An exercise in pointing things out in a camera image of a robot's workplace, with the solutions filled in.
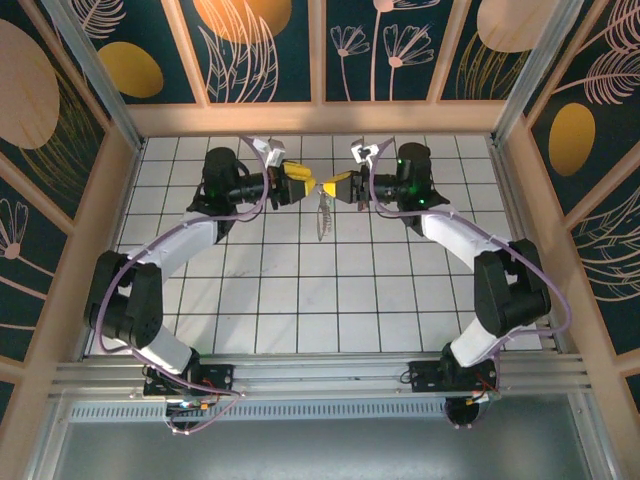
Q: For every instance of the grey metal panel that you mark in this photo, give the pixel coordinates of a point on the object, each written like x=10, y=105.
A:
x=320, y=450

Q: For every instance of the vented metal strip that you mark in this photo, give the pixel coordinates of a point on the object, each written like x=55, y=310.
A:
x=300, y=411

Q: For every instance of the clear plastic zip bag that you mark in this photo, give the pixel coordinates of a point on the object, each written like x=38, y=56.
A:
x=324, y=220

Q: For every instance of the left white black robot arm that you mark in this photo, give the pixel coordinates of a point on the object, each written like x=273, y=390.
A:
x=180, y=242

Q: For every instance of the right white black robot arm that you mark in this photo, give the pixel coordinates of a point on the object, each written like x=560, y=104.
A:
x=450, y=232

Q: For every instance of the aluminium mounting rail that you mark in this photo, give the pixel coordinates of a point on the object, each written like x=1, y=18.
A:
x=320, y=372

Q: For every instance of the aluminium frame post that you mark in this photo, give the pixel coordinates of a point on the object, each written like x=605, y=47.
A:
x=537, y=75
x=95, y=75

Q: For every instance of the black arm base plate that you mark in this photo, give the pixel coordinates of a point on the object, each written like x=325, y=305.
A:
x=217, y=377
x=422, y=380

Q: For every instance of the aluminium side track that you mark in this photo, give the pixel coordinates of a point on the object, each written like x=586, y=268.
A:
x=512, y=200

